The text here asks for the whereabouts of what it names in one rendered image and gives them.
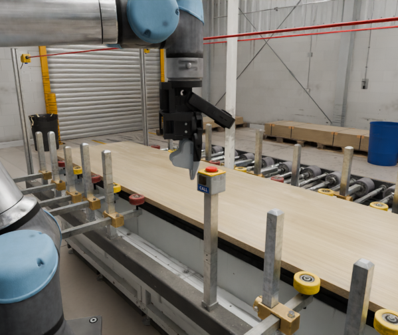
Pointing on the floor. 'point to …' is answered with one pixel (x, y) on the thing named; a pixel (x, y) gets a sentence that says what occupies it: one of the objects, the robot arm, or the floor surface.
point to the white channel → (231, 80)
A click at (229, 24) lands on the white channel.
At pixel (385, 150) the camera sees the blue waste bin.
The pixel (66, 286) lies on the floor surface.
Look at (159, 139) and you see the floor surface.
